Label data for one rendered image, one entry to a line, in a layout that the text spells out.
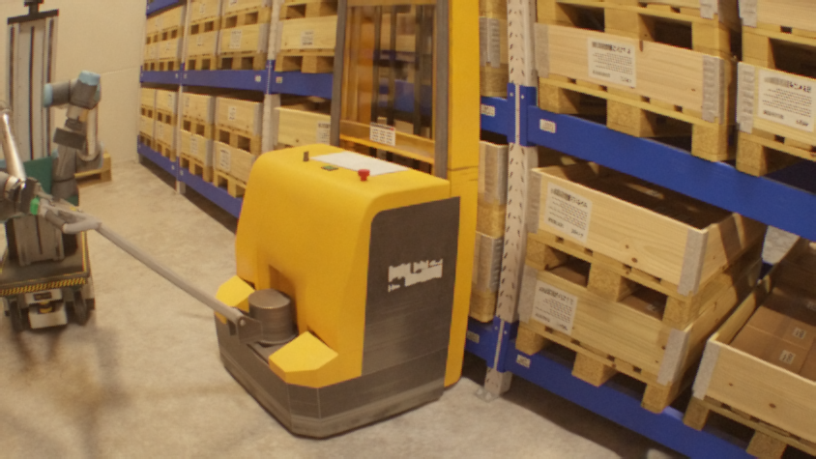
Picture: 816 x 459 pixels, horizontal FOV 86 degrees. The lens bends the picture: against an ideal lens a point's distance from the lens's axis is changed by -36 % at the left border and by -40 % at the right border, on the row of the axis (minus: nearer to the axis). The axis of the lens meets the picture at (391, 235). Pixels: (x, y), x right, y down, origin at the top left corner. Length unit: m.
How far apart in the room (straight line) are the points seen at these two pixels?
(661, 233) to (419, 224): 0.88
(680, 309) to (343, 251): 1.15
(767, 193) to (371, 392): 1.63
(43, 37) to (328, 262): 2.13
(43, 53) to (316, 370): 2.27
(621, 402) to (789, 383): 0.78
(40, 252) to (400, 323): 2.17
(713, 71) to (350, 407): 1.75
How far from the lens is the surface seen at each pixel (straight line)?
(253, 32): 4.07
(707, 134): 1.84
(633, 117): 1.98
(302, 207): 2.31
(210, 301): 2.29
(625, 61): 1.98
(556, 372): 2.40
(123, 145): 7.76
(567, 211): 2.16
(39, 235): 3.47
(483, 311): 2.57
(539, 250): 2.28
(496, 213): 2.43
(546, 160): 2.61
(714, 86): 1.82
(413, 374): 2.43
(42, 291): 3.21
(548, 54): 2.18
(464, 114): 2.31
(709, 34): 1.85
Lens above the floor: 1.43
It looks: 19 degrees down
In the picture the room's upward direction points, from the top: 2 degrees clockwise
